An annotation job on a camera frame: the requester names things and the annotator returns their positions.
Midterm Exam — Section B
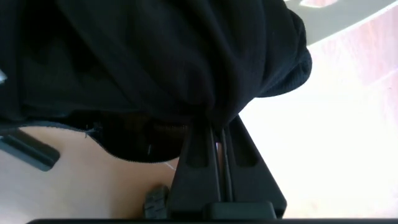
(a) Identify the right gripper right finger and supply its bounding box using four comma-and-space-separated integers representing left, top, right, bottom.
221, 114, 287, 218

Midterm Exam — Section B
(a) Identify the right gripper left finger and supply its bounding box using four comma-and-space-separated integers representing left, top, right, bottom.
167, 122, 223, 218

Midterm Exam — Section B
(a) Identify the black garment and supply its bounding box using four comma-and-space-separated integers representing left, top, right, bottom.
0, 0, 313, 163

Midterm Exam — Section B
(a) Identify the black clothes rack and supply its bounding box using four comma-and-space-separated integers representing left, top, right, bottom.
0, 129, 61, 172

